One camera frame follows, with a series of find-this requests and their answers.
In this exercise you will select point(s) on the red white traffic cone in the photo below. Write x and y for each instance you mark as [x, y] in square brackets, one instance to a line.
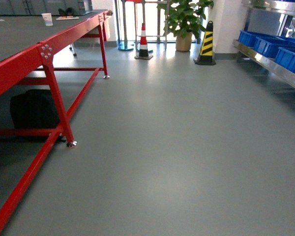
[143, 47]

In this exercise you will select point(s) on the blue bin on shelf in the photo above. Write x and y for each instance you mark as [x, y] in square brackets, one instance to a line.
[269, 47]

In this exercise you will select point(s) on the yellow black traffic cone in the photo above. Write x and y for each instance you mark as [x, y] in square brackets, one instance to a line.
[205, 56]

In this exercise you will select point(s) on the red metal table frame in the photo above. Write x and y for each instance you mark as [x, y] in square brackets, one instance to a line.
[27, 50]

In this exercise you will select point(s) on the white paper cup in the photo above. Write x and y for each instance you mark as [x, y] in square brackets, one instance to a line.
[47, 17]

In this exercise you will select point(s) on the green potted plant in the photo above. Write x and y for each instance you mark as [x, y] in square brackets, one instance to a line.
[184, 20]

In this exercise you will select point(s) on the black bag under table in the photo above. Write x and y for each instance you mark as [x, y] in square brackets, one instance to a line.
[34, 109]

